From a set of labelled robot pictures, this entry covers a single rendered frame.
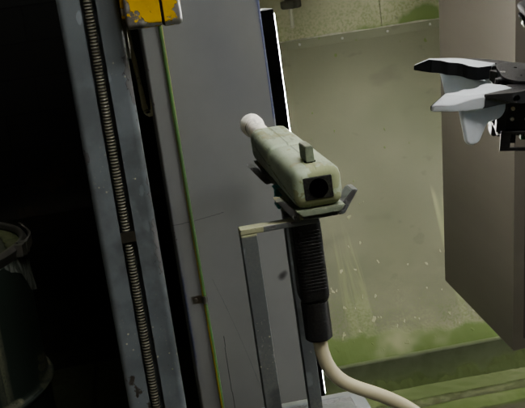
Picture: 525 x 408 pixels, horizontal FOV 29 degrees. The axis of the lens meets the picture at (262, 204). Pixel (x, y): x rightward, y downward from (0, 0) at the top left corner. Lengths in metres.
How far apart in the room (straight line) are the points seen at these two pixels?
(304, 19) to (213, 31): 1.94
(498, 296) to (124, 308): 1.36
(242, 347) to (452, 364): 1.61
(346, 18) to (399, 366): 1.18
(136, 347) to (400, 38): 2.56
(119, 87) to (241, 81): 0.53
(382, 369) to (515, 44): 1.36
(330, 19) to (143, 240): 2.48
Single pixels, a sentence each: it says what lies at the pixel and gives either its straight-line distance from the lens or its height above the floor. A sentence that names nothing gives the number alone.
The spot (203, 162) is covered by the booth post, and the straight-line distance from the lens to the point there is 1.54.
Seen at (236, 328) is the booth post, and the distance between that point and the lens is 1.60.
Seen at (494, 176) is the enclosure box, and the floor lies 0.85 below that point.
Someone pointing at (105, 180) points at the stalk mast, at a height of 1.15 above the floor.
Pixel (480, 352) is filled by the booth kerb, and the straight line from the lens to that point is 3.17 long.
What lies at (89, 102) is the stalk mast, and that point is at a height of 1.23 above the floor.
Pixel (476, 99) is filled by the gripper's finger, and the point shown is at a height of 1.17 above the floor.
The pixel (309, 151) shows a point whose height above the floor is 1.16.
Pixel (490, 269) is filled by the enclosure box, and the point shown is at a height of 0.63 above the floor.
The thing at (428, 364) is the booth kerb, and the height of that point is 0.13.
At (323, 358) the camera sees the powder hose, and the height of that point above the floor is 0.91.
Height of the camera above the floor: 1.32
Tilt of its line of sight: 13 degrees down
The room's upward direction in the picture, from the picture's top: 8 degrees counter-clockwise
